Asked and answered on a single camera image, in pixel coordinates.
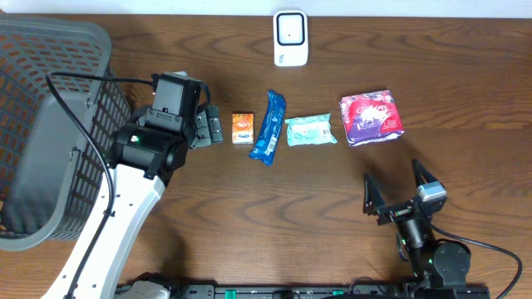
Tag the white barcode scanner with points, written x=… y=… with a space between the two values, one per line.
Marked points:
x=290 y=38

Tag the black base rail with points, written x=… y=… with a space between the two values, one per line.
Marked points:
x=147 y=289

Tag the red purple pad pack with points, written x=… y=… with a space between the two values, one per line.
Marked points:
x=370 y=118

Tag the blue cookie pack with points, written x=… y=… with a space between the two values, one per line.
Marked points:
x=266 y=144

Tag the grey plastic basket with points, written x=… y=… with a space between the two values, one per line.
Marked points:
x=58 y=111

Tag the light green wipes pack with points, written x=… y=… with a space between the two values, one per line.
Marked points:
x=310 y=130

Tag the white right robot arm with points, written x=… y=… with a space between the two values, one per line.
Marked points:
x=437 y=263

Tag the small orange box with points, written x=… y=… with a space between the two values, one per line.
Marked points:
x=242 y=128

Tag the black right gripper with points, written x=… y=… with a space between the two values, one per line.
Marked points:
x=375 y=199

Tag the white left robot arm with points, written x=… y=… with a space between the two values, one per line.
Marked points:
x=146 y=156

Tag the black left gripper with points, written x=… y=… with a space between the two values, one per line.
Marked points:
x=212 y=125

